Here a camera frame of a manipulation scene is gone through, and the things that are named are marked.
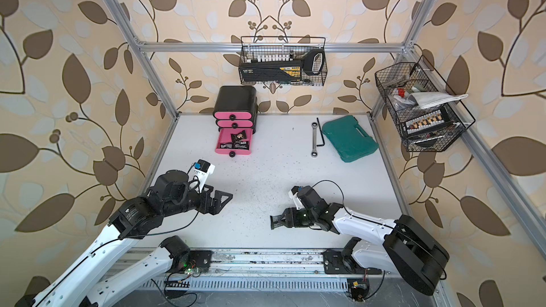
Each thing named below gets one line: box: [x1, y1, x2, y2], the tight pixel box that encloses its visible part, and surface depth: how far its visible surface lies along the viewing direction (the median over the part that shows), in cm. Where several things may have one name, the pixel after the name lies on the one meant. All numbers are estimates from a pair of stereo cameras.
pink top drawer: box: [213, 111, 253, 121], surface depth 103 cm
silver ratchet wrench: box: [310, 121, 318, 158], surface depth 114 cm
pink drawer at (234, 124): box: [216, 120, 254, 128], surface depth 107 cm
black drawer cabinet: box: [212, 85, 259, 134], surface depth 107 cm
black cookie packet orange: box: [230, 129, 247, 146], surface depth 110 cm
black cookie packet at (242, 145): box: [233, 140, 250, 150], surface depth 107 cm
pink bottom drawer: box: [214, 127, 254, 158], surface depth 109 cm
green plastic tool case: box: [322, 115, 379, 163], surface depth 110 cm
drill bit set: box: [403, 108, 453, 136], surface depth 69 cm
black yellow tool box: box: [238, 49, 326, 84], surface depth 86 cm
